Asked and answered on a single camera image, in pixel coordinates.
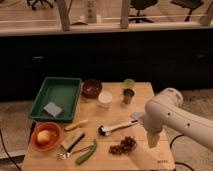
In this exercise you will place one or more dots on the grey folded cloth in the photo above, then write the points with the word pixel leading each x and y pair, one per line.
pixel 137 116

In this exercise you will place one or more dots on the yellow apple in bowl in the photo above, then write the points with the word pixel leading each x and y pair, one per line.
pixel 43 137

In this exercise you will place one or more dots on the dark red bowl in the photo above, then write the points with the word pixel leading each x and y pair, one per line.
pixel 91 88

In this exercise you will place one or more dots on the silver fork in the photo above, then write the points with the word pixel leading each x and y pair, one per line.
pixel 65 155

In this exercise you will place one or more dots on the yellow banana toy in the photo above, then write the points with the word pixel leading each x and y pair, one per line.
pixel 75 125

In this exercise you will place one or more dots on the black office chair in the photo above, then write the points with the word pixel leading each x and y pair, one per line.
pixel 139 5

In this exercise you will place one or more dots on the bunch of dark grapes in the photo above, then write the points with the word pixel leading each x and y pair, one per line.
pixel 126 146

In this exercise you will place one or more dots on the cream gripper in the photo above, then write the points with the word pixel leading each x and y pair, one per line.
pixel 153 139

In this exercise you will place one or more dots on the green cucumber toy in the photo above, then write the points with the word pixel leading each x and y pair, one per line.
pixel 87 155

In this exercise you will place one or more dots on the grey sponge in tray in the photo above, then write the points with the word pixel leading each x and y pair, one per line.
pixel 52 109

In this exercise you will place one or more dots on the wooden block with black strip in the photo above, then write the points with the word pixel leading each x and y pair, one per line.
pixel 72 139

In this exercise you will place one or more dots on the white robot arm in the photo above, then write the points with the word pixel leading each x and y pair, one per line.
pixel 164 109

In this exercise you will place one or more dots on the green plastic tray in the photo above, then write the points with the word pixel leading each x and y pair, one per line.
pixel 64 92

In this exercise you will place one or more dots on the white handled black brush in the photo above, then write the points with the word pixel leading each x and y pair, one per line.
pixel 106 130

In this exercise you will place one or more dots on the white paper cup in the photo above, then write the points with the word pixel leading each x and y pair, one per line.
pixel 105 99

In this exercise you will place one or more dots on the green plastic cup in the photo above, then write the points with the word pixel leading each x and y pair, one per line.
pixel 129 83

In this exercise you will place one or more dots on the orange bowl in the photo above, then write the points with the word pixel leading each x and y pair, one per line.
pixel 56 134

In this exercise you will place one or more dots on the dark metal cup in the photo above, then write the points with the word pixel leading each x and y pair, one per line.
pixel 128 95

